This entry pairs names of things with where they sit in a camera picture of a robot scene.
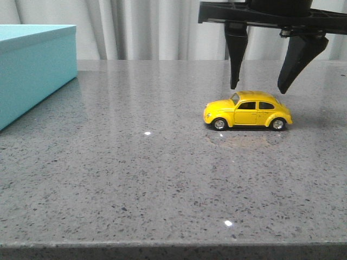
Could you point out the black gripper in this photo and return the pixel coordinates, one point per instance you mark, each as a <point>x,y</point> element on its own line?
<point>285,15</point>

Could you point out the yellow toy beetle car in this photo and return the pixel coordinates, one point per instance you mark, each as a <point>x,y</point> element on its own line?
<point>247,108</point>

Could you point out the light blue box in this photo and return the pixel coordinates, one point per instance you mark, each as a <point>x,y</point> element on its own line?
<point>36,60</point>

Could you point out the white pleated curtain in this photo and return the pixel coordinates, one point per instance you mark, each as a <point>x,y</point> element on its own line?
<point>127,30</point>

